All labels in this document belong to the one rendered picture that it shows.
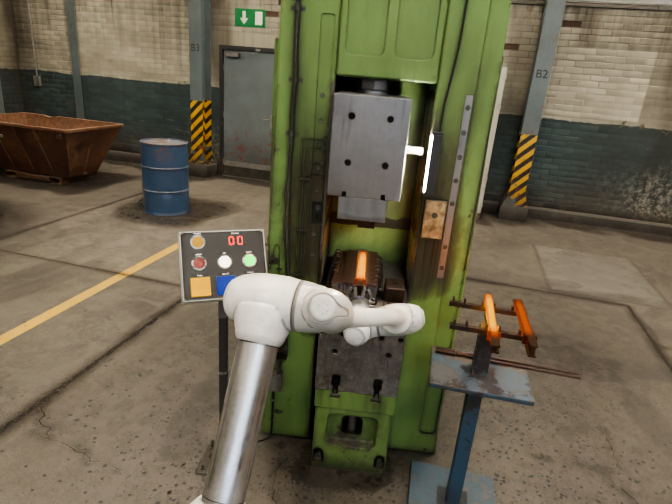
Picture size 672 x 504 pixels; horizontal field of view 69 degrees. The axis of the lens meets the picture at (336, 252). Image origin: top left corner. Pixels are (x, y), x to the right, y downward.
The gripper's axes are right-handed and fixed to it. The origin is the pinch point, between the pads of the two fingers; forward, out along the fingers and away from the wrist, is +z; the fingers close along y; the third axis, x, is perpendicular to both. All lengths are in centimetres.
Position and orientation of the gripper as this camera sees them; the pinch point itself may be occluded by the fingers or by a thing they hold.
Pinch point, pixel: (360, 286)
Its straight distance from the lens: 207.4
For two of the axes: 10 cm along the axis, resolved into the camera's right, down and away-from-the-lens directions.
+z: 0.8, -3.6, 9.3
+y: 9.9, 1.0, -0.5
